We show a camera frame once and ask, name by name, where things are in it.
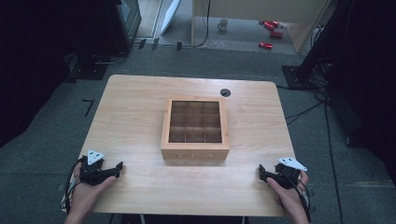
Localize person's right hand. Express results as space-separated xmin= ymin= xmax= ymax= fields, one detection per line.
xmin=265 ymin=170 xmax=311 ymax=220

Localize black cabinet with screen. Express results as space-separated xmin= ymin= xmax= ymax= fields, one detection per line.
xmin=104 ymin=0 xmax=143 ymax=55

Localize person's left hand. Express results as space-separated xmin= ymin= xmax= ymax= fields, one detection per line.
xmin=66 ymin=162 xmax=119 ymax=220

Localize black floor cables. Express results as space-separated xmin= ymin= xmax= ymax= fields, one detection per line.
xmin=275 ymin=83 xmax=345 ymax=224

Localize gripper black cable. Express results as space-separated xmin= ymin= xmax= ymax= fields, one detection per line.
xmin=290 ymin=174 xmax=313 ymax=224
xmin=60 ymin=156 xmax=87 ymax=216

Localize grey mug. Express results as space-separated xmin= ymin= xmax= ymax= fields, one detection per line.
xmin=217 ymin=18 xmax=230 ymax=32

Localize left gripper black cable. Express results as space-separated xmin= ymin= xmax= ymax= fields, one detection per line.
xmin=60 ymin=156 xmax=87 ymax=216

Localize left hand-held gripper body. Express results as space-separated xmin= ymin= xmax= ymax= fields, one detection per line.
xmin=79 ymin=148 xmax=109 ymax=187

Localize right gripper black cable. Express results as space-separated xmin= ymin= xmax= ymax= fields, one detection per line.
xmin=290 ymin=174 xmax=313 ymax=224

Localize light wooden desk frame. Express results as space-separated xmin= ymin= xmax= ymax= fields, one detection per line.
xmin=190 ymin=0 xmax=332 ymax=54

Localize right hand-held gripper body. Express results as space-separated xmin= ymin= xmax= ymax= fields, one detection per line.
xmin=274 ymin=157 xmax=309 ymax=190

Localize black hanging cable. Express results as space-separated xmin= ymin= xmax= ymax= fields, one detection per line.
xmin=183 ymin=0 xmax=211 ymax=49

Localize white board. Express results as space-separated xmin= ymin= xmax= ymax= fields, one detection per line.
xmin=160 ymin=0 xmax=182 ymax=35

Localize black metal stand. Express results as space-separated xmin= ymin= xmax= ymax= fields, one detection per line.
xmin=281 ymin=0 xmax=356 ymax=91

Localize wooden compartment box with window lid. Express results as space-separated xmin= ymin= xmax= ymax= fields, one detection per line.
xmin=160 ymin=97 xmax=232 ymax=162

